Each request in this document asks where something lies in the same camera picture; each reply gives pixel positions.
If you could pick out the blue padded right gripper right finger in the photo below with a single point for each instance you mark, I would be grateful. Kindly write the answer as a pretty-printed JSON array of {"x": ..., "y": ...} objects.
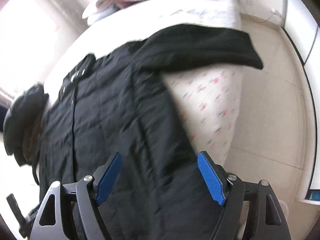
[{"x": 265, "y": 219}]

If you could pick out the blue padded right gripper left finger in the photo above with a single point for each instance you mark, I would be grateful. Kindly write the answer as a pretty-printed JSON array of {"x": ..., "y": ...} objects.
[{"x": 54, "y": 219}]

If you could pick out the white wardrobe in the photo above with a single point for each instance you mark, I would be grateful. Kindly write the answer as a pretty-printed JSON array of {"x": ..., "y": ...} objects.
[{"x": 302, "y": 30}]

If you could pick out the black quilted long coat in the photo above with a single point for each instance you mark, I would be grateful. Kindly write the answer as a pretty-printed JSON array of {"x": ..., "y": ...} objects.
[{"x": 118, "y": 103}]

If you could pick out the white cherry print sheet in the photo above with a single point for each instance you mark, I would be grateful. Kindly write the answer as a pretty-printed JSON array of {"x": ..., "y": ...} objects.
[{"x": 208, "y": 102}]

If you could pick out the bed with light blue sheet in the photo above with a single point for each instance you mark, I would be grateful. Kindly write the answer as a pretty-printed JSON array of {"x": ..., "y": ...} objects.
[{"x": 138, "y": 22}]

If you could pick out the black puffer jacket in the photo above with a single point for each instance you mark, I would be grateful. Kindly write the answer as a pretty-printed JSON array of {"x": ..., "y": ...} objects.
[{"x": 20, "y": 119}]

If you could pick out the white folded blanket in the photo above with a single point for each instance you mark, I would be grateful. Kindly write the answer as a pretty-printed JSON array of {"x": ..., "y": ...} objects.
[{"x": 99, "y": 9}]

